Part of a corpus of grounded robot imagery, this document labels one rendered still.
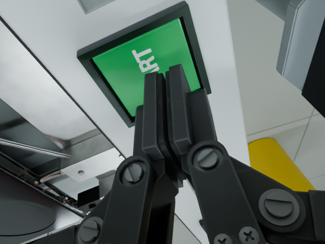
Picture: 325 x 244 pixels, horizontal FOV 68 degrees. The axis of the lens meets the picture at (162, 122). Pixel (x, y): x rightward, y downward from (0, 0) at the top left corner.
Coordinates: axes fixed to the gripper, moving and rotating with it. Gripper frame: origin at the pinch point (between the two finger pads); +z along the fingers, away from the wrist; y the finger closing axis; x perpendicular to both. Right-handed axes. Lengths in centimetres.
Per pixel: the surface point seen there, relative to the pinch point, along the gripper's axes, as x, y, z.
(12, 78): -0.8, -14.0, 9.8
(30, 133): -11.1, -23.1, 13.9
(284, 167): -167, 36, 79
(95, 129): -9.7, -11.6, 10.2
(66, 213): -20.2, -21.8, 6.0
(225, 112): -5.8, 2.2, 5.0
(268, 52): -86, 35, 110
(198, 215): -21.9, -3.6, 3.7
